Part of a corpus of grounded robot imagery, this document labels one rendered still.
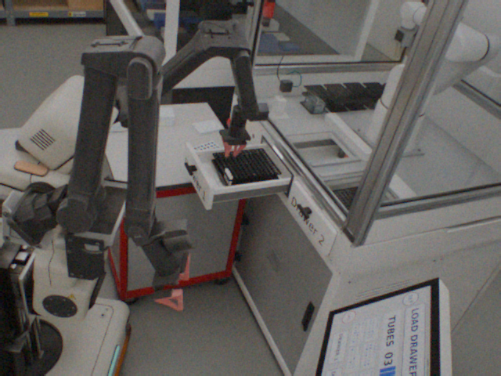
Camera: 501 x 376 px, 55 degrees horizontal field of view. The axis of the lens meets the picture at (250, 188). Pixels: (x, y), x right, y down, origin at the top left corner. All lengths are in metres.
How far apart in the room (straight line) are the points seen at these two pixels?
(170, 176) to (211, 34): 0.88
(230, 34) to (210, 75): 1.33
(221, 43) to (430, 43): 0.50
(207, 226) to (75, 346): 0.73
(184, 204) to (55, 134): 0.99
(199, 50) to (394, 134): 0.56
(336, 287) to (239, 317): 0.87
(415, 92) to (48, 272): 1.10
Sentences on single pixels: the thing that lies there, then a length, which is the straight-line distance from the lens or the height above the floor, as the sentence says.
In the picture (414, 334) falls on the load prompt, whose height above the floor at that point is 1.16.
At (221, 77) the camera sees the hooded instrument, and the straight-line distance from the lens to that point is 2.61.
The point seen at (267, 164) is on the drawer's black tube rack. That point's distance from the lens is 1.91.
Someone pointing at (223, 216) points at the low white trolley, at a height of 0.52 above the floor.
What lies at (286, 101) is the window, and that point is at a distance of 1.87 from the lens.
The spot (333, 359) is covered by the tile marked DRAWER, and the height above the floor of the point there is 1.00.
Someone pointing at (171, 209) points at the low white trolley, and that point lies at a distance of 2.07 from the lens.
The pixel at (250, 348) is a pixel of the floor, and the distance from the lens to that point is 2.40.
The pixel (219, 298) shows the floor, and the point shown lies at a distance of 2.55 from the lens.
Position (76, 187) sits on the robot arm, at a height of 1.31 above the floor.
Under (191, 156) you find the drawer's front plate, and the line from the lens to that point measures 1.85.
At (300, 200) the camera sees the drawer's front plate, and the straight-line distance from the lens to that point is 1.78.
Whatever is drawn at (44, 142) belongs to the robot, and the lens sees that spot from 1.20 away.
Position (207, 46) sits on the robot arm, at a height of 1.51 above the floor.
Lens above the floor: 1.96
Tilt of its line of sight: 37 degrees down
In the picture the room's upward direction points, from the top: 12 degrees clockwise
